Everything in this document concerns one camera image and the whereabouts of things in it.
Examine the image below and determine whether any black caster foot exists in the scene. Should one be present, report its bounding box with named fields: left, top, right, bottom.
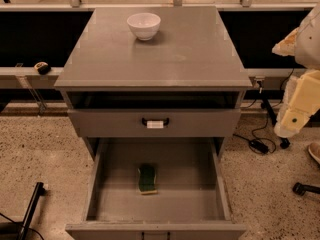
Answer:
left=292, top=182, right=320, bottom=196

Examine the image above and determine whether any black power adapter with cable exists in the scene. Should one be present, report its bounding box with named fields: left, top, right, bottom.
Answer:
left=232, top=68, right=296, bottom=156

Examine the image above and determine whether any white ceramic bowl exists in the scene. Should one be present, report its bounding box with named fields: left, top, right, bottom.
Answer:
left=127, top=13, right=161, bottom=41

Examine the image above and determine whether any black stand leg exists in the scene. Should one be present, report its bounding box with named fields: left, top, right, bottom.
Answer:
left=16, top=182, right=45, bottom=240
left=259, top=88, right=290, bottom=149

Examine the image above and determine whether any black white drawer handle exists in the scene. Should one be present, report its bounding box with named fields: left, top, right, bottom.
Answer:
left=141, top=118, right=170, bottom=129

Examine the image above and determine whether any closed grey top drawer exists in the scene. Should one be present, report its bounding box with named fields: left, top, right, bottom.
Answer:
left=68, top=109, right=240, bottom=138

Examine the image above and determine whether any open grey middle drawer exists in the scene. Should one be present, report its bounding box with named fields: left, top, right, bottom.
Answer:
left=66, top=138, right=246, bottom=240

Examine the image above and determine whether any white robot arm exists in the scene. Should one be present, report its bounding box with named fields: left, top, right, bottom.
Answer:
left=272, top=4, right=320, bottom=138

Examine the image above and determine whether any small black yellow device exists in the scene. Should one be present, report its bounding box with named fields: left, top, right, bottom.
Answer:
left=34, top=62, right=51, bottom=75

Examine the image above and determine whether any black stand leg left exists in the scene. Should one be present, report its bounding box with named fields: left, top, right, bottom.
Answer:
left=16, top=182, right=45, bottom=240

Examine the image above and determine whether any black stand leg right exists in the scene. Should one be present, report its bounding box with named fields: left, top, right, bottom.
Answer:
left=259, top=88, right=290, bottom=149

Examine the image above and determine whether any green yellow sponge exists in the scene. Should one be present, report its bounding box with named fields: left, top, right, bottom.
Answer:
left=138, top=164, right=157, bottom=195

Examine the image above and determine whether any tan shoe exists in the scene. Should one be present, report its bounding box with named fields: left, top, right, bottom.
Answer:
left=308, top=143, right=320, bottom=164

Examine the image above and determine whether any grey drawer cabinet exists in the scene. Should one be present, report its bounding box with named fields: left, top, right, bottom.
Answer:
left=55, top=6, right=251, bottom=155

